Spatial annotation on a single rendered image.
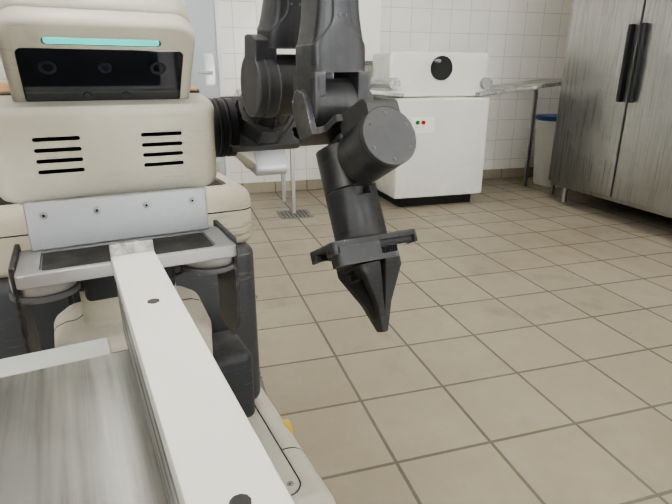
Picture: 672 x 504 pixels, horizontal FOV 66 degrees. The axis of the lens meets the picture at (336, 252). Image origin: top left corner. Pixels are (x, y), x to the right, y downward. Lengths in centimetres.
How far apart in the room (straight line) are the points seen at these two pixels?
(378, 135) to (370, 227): 10
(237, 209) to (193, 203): 33
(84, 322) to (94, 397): 50
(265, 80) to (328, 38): 13
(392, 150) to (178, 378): 32
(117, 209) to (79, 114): 12
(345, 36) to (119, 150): 33
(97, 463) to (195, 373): 8
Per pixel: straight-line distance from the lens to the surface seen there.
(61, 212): 72
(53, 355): 41
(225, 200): 105
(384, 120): 49
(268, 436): 120
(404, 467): 155
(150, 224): 73
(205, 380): 23
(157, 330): 28
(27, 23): 66
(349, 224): 53
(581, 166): 449
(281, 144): 80
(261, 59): 67
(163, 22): 67
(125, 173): 74
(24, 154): 73
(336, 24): 56
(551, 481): 160
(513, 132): 574
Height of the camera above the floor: 102
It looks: 19 degrees down
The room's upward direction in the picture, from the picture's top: straight up
